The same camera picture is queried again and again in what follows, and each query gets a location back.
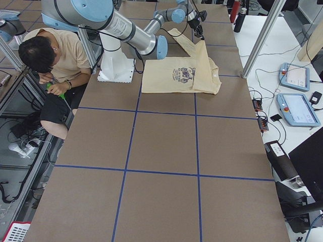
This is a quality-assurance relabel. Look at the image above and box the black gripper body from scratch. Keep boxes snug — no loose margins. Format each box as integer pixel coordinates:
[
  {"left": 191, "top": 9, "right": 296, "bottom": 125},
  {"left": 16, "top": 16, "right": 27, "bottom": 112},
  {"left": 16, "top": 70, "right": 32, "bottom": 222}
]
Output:
[{"left": 188, "top": 18, "right": 202, "bottom": 31}]

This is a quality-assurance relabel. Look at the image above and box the beige long sleeve shirt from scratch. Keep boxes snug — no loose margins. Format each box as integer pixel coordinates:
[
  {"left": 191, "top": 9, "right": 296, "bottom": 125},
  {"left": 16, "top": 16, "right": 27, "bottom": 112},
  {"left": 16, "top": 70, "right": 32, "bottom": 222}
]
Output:
[{"left": 141, "top": 28, "right": 222, "bottom": 95}]

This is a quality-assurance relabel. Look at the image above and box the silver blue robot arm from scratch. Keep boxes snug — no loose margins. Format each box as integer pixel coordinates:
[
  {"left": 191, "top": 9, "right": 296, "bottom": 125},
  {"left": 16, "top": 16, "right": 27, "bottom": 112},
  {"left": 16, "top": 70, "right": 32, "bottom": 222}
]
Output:
[{"left": 41, "top": 1, "right": 207, "bottom": 59}]

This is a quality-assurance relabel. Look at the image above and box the red water bottle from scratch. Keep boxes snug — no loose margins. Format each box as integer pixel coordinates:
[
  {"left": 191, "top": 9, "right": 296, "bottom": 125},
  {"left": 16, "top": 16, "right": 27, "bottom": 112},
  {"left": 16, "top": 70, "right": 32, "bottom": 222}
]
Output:
[{"left": 230, "top": 0, "right": 240, "bottom": 23}]

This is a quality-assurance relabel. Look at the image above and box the orange electronics board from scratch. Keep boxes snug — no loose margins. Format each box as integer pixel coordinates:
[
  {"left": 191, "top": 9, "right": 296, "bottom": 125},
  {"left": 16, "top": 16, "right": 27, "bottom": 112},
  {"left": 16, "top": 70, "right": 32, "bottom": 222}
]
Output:
[{"left": 252, "top": 99, "right": 263, "bottom": 111}]

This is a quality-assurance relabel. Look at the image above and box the upper blue teach pendant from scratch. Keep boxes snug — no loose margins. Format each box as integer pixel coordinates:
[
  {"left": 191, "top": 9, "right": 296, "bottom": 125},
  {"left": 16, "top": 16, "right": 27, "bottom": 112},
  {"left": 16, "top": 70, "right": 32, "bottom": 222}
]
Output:
[{"left": 278, "top": 63, "right": 310, "bottom": 92}]

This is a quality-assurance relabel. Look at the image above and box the blue teach pendant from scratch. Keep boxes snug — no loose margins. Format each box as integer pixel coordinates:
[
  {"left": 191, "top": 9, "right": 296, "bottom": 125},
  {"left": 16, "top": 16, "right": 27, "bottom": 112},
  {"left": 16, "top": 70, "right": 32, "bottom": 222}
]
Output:
[
  {"left": 278, "top": 63, "right": 310, "bottom": 92},
  {"left": 276, "top": 93, "right": 321, "bottom": 127}
]

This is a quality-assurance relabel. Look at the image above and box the lower blue teach pendant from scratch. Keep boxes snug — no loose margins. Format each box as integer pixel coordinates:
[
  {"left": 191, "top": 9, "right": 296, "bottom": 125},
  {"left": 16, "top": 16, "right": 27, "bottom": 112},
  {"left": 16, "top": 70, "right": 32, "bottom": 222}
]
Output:
[{"left": 276, "top": 93, "right": 321, "bottom": 127}]

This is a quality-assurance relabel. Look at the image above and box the black power adapter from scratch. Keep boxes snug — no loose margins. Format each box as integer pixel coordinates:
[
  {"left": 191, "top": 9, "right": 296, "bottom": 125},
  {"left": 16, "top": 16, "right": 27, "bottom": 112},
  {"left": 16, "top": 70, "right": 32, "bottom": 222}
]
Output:
[{"left": 309, "top": 91, "right": 322, "bottom": 104}]

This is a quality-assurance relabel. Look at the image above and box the person in beige shirt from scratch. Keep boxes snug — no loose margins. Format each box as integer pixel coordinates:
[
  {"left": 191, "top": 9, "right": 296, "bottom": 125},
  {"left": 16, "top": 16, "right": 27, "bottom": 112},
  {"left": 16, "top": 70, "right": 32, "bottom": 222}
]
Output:
[{"left": 18, "top": 28, "right": 91, "bottom": 140}]

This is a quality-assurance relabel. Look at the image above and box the black monitor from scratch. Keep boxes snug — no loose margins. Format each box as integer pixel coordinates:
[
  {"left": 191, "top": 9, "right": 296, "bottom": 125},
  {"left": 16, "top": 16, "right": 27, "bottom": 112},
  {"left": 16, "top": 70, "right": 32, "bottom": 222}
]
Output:
[{"left": 289, "top": 129, "right": 323, "bottom": 201}]

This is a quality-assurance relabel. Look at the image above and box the red white basket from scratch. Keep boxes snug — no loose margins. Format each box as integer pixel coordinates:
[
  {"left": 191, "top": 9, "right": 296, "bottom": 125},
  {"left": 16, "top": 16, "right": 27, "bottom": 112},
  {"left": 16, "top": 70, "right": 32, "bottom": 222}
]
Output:
[{"left": 2, "top": 221, "right": 31, "bottom": 242}]

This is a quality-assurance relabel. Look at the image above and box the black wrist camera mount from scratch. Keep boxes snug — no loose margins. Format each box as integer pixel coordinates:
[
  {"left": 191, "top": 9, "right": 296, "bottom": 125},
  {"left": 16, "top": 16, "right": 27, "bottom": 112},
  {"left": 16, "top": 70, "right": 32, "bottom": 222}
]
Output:
[{"left": 198, "top": 10, "right": 207, "bottom": 22}]

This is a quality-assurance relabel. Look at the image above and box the aluminium frame post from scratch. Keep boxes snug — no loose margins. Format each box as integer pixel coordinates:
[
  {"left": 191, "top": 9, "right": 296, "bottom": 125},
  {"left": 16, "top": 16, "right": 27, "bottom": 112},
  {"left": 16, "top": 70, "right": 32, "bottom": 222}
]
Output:
[{"left": 241, "top": 0, "right": 286, "bottom": 79}]

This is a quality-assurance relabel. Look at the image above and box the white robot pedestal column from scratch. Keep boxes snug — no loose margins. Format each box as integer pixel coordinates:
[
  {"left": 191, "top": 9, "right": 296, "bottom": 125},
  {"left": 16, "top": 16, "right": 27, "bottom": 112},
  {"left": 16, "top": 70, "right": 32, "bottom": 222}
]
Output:
[{"left": 98, "top": 30, "right": 135, "bottom": 83}]

